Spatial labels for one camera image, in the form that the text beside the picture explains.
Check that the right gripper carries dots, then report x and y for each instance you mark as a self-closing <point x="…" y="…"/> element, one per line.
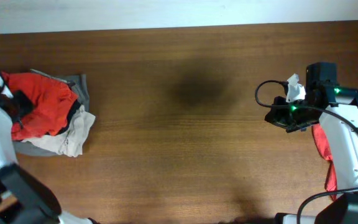
<point x="279" y="115"/>

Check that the red t-shirt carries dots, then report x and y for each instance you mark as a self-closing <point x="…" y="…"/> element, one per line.
<point x="325" y="146"/>

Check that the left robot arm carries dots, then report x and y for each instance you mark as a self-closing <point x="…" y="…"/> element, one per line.
<point x="23" y="198"/>

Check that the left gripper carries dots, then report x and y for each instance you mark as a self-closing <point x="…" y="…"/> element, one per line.
<point x="14" y="106"/>

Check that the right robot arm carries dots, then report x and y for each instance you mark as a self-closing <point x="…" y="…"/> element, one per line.
<point x="323" y="101"/>

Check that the orange soccer t-shirt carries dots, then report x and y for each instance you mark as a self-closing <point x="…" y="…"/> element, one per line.
<point x="52" y="102"/>

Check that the beige folded garment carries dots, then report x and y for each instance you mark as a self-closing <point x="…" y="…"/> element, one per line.
<point x="70" y="142"/>

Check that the grey folded garment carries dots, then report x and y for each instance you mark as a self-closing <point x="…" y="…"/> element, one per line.
<point x="78" y="85"/>

